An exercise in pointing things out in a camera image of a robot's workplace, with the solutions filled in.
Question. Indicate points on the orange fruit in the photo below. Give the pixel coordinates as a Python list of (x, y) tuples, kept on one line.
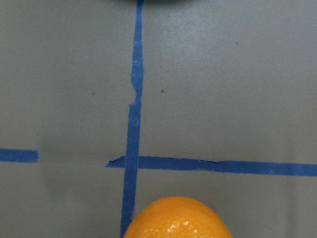
[(178, 217)]

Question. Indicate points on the mint green plate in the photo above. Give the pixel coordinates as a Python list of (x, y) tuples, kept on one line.
[(165, 2)]

